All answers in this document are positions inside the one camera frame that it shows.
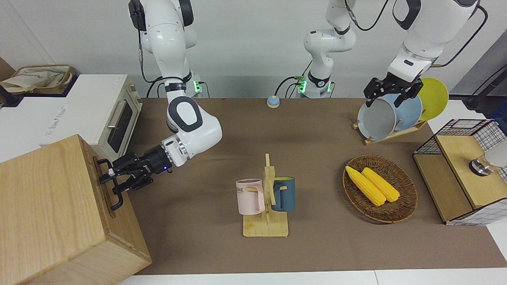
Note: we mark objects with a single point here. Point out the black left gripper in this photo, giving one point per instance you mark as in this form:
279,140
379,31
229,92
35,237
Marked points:
394,85

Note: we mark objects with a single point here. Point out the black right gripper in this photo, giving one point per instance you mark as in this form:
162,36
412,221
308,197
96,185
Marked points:
158,162

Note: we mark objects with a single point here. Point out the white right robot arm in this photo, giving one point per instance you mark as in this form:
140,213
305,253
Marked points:
170,39

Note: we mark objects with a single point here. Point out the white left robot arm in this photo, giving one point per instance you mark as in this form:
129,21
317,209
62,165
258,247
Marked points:
328,39

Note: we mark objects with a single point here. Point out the light wooden drawer cabinet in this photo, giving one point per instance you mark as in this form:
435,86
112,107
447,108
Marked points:
47,206

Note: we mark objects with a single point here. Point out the light blue plate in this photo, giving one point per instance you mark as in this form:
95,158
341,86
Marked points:
408,113

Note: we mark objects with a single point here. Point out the grey plate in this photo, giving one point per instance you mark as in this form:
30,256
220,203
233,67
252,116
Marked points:
376,120

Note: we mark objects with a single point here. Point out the wooden plate rack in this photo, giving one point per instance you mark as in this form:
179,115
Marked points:
404,132

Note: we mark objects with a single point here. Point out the yellow plate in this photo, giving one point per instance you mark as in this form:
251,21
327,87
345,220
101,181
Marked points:
433,99

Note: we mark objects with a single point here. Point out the white toaster oven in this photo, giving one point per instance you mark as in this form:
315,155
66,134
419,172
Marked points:
91,107

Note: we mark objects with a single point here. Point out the black tripod stand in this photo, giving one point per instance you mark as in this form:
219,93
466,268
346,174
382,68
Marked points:
477,103

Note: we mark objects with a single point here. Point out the yellow corn cob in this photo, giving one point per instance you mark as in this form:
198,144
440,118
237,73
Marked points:
382,185
364,186

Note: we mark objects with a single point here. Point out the clear glass cup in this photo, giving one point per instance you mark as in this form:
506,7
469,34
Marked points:
481,166

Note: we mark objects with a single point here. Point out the small blue round bell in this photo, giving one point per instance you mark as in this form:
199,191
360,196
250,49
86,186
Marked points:
273,102

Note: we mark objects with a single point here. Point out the brown wicker basket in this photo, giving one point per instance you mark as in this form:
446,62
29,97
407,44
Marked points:
392,211

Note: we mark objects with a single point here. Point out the pink mug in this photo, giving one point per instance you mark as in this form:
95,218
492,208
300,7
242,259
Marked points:
249,198

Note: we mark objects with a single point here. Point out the beige cloth bag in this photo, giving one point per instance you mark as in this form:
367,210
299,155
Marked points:
31,79

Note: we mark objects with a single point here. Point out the wooden mug rack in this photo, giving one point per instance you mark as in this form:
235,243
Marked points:
265,227

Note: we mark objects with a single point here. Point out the dark blue mug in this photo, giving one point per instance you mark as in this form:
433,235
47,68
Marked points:
286,196

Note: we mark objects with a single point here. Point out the brown table mat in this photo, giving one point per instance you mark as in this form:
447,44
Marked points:
317,245

